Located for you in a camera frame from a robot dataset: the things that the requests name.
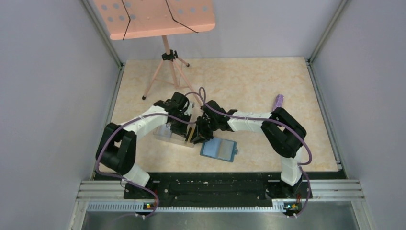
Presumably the blue card holder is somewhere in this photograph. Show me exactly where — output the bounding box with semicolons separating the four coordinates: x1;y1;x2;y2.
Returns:
200;138;238;162

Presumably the clear plastic box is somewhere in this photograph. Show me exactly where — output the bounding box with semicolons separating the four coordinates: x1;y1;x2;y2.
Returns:
153;124;194;148

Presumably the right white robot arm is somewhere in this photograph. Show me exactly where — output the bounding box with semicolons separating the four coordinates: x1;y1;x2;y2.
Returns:
189;100;307;197

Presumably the pink music stand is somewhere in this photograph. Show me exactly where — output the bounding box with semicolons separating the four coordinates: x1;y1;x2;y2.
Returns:
94;0;216;99

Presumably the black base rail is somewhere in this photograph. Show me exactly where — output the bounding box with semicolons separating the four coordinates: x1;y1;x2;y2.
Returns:
122;172;308;208

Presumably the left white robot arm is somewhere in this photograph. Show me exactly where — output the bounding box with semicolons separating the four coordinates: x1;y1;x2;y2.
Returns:
95;92;194;198

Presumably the purple glitter cylinder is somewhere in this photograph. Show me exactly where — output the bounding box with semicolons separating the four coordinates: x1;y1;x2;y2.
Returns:
272;94;284;111

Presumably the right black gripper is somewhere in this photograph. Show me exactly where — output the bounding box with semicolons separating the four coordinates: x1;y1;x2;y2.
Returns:
190;116;219;145

